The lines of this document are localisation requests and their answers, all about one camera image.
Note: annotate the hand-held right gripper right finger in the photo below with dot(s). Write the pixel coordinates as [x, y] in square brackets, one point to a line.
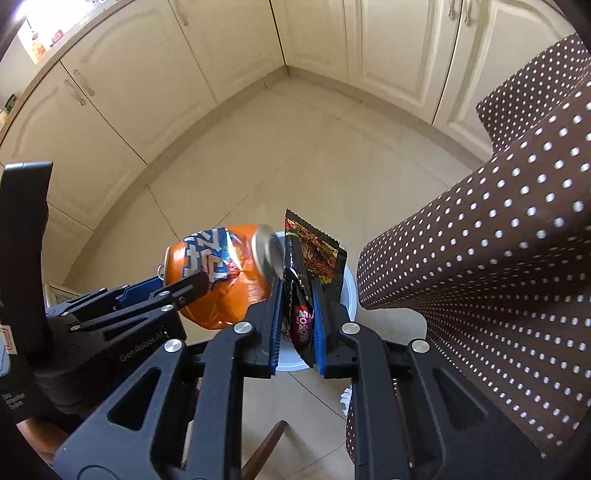
[318, 332]

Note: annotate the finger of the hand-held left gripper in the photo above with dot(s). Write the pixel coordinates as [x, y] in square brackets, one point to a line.
[138, 293]
[189, 288]

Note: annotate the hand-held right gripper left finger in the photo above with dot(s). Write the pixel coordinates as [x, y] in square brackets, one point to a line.
[277, 318]

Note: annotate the round plastic trash bin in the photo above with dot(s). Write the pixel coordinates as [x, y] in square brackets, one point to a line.
[291, 357]

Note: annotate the orange soda can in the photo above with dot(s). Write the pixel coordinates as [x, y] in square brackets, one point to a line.
[240, 258]

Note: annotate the black and red snack packet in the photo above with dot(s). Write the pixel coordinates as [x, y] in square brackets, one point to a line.
[318, 258]

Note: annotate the wooden chair leg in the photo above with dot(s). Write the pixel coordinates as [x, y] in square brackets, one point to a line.
[265, 447]

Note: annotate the brown dotted tablecloth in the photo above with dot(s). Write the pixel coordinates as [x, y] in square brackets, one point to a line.
[485, 230]

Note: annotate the cream kitchen cabinet run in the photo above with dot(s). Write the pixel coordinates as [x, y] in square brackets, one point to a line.
[138, 69]
[392, 46]

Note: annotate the orange label box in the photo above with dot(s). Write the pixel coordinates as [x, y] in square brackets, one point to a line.
[37, 48]

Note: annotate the small red item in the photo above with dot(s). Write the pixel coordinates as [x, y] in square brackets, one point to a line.
[57, 36]

